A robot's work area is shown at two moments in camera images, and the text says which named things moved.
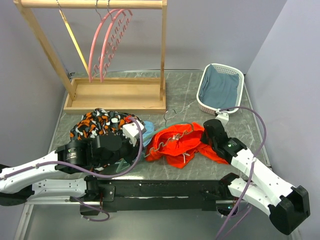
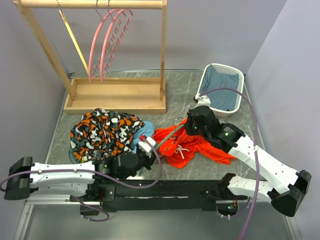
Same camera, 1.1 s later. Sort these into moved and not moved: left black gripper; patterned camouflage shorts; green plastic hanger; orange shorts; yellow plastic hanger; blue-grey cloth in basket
Moved: left black gripper; green plastic hanger
Not moved: yellow plastic hanger; blue-grey cloth in basket; patterned camouflage shorts; orange shorts
